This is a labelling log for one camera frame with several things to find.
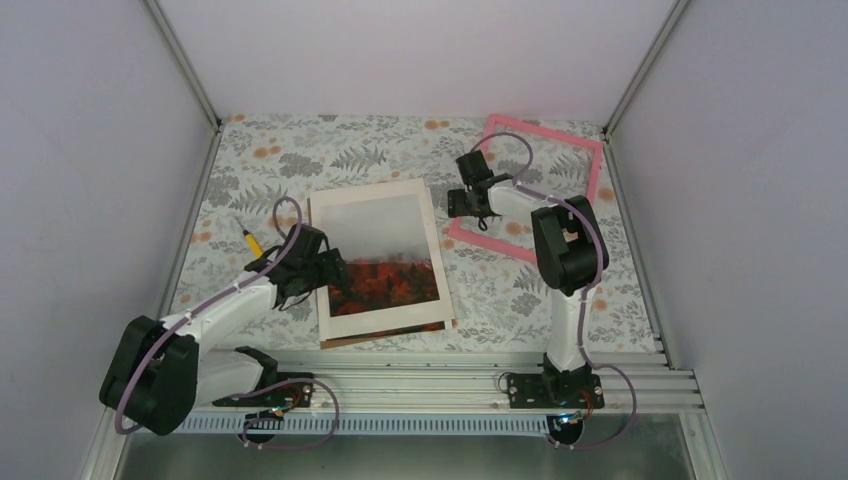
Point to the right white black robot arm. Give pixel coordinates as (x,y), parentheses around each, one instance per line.
(570,256)

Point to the floral patterned table mat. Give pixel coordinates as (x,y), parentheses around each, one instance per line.
(500,302)

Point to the aluminium corner post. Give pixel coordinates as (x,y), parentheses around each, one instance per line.
(178,53)
(656,48)

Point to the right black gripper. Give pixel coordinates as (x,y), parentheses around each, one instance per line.
(458,208)

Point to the left aluminium corner post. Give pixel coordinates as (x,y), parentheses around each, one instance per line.
(178,53)

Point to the pink picture frame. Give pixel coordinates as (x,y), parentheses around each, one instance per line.
(458,233)

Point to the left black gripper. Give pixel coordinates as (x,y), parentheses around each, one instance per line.
(333,271)

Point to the aluminium rail base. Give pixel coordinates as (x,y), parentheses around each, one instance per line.
(437,416)

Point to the right aluminium corner post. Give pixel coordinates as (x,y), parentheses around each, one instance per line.
(656,48)

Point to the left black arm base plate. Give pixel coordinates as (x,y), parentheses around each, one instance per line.
(292,395)

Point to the brown backing board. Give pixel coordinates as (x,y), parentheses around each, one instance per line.
(354,339)

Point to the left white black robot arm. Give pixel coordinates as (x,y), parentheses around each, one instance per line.
(164,368)

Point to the yellow screwdriver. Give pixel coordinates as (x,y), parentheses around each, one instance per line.
(253,244)

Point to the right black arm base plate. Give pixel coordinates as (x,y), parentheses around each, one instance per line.
(580,389)

